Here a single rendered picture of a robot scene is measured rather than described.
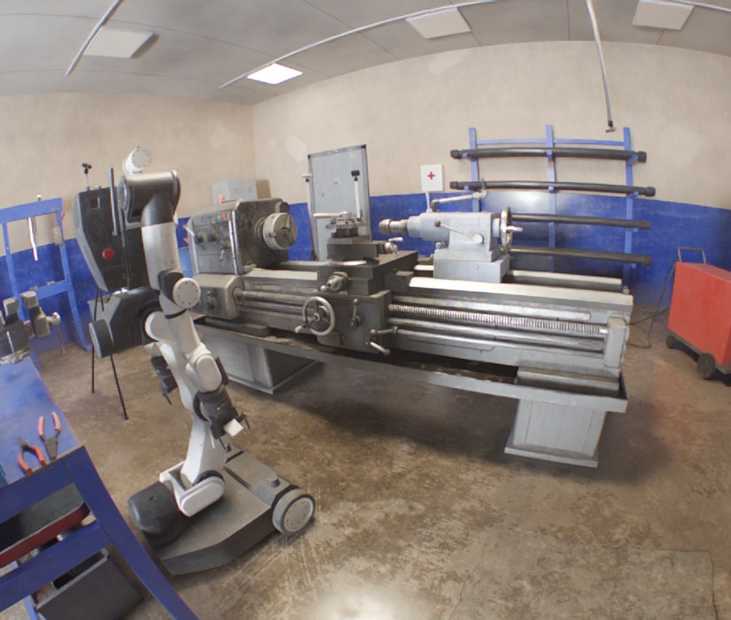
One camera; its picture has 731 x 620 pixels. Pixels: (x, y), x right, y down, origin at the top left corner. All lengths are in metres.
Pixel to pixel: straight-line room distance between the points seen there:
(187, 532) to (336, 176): 5.25
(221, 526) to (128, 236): 1.05
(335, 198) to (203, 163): 2.36
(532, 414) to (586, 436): 0.30
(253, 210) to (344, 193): 3.30
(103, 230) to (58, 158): 4.43
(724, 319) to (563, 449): 1.78
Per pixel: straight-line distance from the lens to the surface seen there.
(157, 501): 1.41
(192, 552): 1.43
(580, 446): 1.91
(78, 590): 1.44
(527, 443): 1.91
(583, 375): 1.75
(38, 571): 0.93
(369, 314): 1.72
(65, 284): 4.79
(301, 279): 2.12
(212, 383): 1.04
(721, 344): 3.16
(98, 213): 1.07
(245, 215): 2.52
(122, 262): 1.08
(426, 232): 1.86
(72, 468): 0.81
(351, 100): 5.89
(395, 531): 1.55
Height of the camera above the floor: 1.22
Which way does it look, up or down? 17 degrees down
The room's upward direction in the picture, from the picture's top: 4 degrees counter-clockwise
